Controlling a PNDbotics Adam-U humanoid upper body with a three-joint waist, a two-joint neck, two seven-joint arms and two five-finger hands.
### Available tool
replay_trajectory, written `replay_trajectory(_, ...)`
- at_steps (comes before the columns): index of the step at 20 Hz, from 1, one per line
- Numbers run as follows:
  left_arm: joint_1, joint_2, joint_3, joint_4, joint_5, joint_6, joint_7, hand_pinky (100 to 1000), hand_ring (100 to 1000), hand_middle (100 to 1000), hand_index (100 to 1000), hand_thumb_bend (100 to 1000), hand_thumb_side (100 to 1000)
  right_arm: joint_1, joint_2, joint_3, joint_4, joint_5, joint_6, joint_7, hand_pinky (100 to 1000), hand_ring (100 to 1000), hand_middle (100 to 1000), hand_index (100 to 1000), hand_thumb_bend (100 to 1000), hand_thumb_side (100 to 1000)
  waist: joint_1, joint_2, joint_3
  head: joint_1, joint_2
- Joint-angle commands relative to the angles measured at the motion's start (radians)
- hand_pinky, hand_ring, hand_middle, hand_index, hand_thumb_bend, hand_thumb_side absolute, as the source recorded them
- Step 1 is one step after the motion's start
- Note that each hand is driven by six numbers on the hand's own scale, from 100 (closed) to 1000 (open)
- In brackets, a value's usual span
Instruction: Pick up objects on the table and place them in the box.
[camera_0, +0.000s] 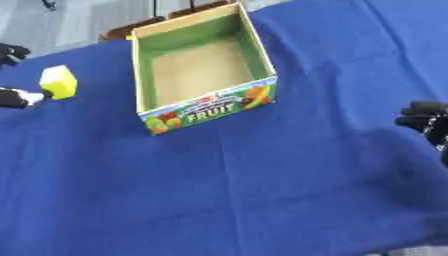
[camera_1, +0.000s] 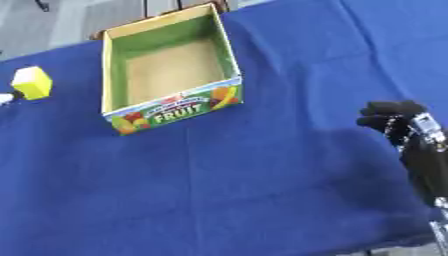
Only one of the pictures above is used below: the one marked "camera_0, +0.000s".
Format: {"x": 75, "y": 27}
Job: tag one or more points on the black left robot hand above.
{"x": 11, "y": 97}

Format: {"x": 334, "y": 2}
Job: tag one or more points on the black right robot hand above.
{"x": 430, "y": 120}

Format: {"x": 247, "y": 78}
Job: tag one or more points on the yellow-green block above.
{"x": 59, "y": 82}

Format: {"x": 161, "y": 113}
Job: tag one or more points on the cardboard box with green inside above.
{"x": 201, "y": 70}

